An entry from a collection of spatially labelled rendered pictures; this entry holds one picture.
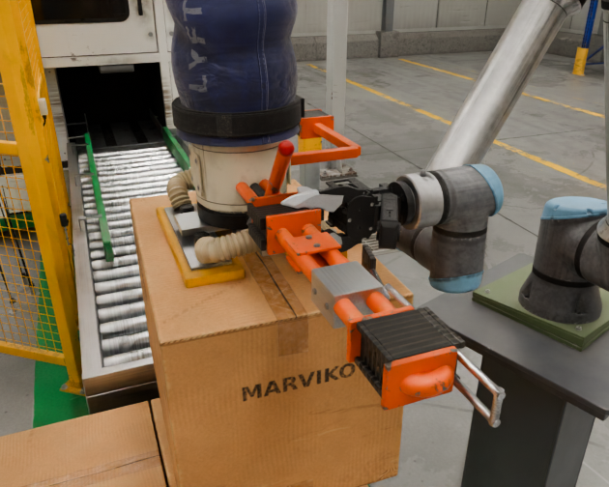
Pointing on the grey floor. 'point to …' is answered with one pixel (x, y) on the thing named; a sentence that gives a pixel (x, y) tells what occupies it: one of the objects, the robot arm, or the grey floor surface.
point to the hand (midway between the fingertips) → (291, 227)
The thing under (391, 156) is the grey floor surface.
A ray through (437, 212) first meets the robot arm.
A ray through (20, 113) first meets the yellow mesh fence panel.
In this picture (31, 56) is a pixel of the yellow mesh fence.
